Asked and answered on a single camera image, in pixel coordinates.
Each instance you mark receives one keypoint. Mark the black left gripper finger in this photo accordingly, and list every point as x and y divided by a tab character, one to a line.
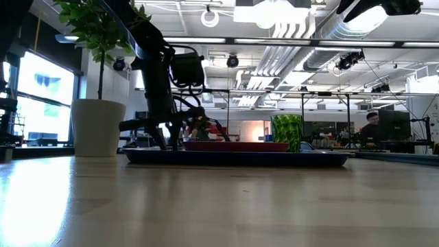
175	135
158	139

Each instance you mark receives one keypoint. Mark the black ceiling camera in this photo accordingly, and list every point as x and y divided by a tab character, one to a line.
119	64
350	60
232	61

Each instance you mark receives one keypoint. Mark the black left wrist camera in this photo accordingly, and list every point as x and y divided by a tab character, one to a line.
187	70

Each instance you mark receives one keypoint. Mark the black aluminium table frame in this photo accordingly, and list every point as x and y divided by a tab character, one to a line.
411	158

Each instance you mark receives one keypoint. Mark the white plant pot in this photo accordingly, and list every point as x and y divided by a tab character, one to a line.
97	130

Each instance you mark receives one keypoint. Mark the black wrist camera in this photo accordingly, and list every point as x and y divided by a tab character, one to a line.
401	7
187	70

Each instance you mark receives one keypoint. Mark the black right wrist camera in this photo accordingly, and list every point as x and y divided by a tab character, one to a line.
401	7

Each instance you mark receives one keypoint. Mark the white ceiling pipes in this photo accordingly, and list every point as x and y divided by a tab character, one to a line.
271	65

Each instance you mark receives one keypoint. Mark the pink plastic plate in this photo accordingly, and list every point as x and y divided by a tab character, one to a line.
236	146

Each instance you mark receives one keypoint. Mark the hanging ceiling lamp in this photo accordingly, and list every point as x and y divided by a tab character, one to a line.
67	38

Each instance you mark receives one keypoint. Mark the large bright window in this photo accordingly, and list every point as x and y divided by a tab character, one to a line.
44	89

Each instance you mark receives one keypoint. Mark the green leafy plant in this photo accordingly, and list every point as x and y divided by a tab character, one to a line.
89	31

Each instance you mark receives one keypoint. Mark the silver ventilation duct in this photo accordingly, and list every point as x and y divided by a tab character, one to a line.
343	31

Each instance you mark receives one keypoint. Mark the dark background desk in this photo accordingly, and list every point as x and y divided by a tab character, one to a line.
404	145

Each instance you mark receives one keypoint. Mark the white ceiling light fixture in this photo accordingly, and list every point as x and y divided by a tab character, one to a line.
271	15

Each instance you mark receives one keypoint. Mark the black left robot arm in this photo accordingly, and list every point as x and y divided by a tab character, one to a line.
151	37

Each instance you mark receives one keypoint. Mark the black computer monitor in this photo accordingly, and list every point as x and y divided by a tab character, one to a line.
139	115
394	125

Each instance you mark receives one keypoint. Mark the black desk stand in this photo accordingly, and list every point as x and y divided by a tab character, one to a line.
427	130

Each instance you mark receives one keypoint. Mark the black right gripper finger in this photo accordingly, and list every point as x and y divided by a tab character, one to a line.
360	8

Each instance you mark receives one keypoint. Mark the blue plastic tray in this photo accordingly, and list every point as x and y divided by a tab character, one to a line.
233	159

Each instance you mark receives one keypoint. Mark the person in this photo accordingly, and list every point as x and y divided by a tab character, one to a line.
211	130
370	132

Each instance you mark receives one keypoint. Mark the long ceiling light strip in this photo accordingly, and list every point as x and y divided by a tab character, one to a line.
356	43

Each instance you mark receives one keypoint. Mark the green textured cup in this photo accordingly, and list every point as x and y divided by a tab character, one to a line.
286	132

